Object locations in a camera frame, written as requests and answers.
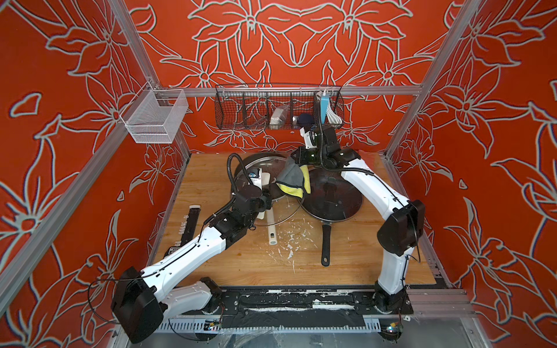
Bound black wire wall basket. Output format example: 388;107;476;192
214;83;345;131

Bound brown pan with cream handle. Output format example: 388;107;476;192
244;153;294;246

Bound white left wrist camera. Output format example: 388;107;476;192
248;168;263;189

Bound black lidded frying pan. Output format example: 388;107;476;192
302;168;364;267

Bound grey cleaning cloth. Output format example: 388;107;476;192
276;157;311;199

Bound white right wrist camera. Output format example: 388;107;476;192
300;128;317;149

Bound silver packet in basket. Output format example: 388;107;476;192
269;105;290;130

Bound white cables in basket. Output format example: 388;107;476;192
325;104;345;128

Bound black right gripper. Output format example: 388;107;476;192
288;146;328;167

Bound dark blue round object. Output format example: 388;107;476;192
297;113;315;131

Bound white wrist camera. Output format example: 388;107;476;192
300;128;317;149
248;168;263;189

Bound glass lid with cream handle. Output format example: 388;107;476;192
244;152;301;227

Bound light blue box in basket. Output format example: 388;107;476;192
319;94;329;124

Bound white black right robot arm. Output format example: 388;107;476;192
286;127;426;314

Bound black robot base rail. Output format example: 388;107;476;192
180;286;414;329

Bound white wire mesh basket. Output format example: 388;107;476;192
120;89;189;144

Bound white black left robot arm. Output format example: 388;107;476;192
111;185;272;344

